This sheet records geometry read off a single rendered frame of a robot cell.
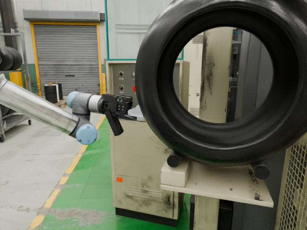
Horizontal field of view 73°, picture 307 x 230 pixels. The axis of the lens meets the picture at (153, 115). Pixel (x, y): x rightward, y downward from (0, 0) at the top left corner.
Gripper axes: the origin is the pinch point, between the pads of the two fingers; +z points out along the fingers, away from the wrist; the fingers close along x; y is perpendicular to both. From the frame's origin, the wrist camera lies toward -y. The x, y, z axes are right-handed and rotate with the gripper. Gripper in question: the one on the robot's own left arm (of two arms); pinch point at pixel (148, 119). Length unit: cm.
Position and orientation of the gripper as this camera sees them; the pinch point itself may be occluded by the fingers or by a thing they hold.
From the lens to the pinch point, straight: 81.8
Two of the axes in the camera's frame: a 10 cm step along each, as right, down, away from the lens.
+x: 2.9, -2.1, 9.4
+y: 1.2, -9.6, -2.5
